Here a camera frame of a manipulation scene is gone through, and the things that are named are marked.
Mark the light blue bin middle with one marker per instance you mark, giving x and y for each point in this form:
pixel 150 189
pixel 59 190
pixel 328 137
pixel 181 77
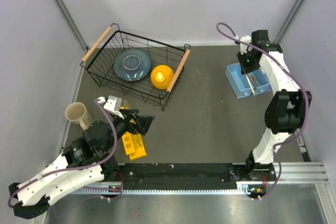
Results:
pixel 264 84

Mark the light blue bin left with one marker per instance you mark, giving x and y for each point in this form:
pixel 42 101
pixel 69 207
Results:
pixel 238 81

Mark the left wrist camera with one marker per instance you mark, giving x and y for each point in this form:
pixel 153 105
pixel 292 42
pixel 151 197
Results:
pixel 112 104

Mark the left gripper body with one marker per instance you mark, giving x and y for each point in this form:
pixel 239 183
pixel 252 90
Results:
pixel 125 125

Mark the yellow ribbed funnel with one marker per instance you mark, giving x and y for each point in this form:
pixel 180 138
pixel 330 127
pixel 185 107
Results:
pixel 161 77

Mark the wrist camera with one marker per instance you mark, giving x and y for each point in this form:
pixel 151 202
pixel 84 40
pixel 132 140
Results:
pixel 244 43
pixel 112 104

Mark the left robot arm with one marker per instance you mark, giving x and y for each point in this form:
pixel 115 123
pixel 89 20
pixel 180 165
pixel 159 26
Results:
pixel 86 160

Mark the light blue bin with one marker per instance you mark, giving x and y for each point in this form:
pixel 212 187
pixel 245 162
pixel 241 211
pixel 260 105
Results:
pixel 264 84
pixel 238 81

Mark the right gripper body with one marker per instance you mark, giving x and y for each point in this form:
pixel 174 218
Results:
pixel 248 64

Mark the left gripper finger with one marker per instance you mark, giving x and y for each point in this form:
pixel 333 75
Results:
pixel 143 123
pixel 129 114

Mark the yellow test tube rack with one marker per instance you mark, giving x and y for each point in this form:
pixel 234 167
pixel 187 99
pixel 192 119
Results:
pixel 133 145

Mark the glass test tube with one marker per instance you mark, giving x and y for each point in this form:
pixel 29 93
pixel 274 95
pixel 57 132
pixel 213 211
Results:
pixel 138 143
pixel 126 104

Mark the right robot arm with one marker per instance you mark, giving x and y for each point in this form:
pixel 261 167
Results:
pixel 286 112

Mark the cable duct rail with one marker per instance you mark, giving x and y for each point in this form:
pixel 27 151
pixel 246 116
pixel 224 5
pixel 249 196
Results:
pixel 238 189

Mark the wooden test tube clamp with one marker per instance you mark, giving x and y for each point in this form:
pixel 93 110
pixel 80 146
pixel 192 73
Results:
pixel 250 84

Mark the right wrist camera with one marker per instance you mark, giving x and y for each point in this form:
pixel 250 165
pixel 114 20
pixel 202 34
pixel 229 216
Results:
pixel 244 43

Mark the test tube brush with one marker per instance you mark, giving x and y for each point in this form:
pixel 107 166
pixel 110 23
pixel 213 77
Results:
pixel 254 79

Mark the beige ceramic mug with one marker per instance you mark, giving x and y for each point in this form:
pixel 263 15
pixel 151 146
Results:
pixel 78 114

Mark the black wire dish basket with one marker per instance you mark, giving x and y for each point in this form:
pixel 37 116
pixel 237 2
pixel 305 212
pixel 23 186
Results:
pixel 99 59

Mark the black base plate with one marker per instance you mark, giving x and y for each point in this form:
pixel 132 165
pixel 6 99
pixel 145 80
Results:
pixel 170 176

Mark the blue ceramic plate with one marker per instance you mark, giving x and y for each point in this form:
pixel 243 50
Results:
pixel 132 65

